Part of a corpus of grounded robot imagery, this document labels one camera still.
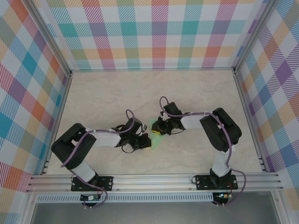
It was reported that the light green paper sheet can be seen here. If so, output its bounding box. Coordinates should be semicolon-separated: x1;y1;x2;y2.
149;118;167;150

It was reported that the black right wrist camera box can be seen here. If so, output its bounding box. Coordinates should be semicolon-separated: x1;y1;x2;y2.
163;102;183;117

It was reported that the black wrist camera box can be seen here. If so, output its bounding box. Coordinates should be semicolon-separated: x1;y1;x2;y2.
163;102;183;117
133;118;148;135

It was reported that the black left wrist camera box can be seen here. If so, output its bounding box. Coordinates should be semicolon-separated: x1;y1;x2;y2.
133;118;148;135

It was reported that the aluminium mounting rail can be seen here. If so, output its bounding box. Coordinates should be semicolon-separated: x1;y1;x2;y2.
25;172;285;193

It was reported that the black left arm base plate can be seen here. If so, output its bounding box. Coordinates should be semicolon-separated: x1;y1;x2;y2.
71;176;114;192

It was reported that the slotted grey cable duct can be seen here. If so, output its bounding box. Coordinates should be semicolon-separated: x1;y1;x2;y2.
36;193;214;203

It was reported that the aluminium table edge rail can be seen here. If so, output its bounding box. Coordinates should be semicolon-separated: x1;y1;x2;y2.
42;73;73;175
233;71;268;173
70;67;236;72

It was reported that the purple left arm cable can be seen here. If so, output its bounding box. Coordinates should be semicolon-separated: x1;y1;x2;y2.
61;109;138;209

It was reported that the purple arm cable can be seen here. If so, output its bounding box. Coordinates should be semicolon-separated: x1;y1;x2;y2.
61;109;138;209
159;96;246;207

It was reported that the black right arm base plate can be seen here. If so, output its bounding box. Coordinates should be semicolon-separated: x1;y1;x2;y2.
195;174;239;191

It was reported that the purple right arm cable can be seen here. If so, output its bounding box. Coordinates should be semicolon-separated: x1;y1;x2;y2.
159;96;246;207

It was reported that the aluminium frame post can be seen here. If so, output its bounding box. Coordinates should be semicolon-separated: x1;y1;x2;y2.
233;0;280;73
23;0;73;77

